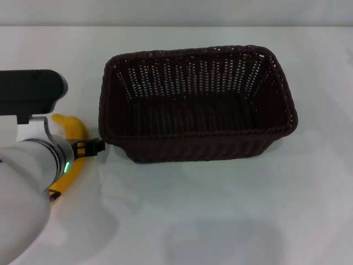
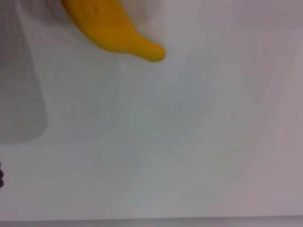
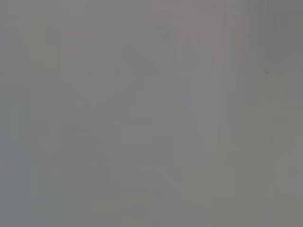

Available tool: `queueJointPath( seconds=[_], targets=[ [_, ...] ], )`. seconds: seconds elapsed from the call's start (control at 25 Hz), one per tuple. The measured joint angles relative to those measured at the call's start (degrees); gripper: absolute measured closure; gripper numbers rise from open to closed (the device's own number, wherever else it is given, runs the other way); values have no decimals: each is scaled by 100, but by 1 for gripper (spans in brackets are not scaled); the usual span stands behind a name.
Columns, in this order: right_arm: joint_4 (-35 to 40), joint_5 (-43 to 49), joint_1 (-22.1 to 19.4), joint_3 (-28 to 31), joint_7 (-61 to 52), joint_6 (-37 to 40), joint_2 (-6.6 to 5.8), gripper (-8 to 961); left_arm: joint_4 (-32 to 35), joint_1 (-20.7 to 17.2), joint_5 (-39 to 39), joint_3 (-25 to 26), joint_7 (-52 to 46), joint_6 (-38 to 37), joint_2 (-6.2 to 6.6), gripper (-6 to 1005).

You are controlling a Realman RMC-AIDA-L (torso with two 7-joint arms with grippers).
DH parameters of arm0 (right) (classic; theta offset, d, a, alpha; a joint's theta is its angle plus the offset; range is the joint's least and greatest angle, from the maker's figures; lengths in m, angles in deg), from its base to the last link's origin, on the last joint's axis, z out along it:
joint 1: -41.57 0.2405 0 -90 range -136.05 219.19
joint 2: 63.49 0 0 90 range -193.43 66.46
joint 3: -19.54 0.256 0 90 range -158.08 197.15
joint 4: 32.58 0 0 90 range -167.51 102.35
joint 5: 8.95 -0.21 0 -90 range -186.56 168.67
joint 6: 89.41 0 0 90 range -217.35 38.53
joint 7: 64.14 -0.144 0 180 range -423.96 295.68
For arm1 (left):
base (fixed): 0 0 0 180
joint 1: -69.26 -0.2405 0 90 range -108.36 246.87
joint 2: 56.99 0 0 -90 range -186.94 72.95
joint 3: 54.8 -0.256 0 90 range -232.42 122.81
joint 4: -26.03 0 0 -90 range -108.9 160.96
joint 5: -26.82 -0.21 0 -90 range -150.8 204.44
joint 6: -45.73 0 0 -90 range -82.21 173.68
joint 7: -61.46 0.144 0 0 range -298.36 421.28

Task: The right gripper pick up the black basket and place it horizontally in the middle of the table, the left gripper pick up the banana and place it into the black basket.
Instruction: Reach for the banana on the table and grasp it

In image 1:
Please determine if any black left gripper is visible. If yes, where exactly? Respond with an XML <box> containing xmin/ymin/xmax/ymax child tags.
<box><xmin>70</xmin><ymin>137</ymin><xmax>106</xmax><ymax>161</ymax></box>

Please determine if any yellow banana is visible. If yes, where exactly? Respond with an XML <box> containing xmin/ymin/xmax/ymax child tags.
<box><xmin>49</xmin><ymin>113</ymin><xmax>90</xmax><ymax>204</ymax></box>

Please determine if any dark brown woven basket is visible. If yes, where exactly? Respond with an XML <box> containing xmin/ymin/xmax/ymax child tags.
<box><xmin>98</xmin><ymin>44</ymin><xmax>299</xmax><ymax>164</ymax></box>

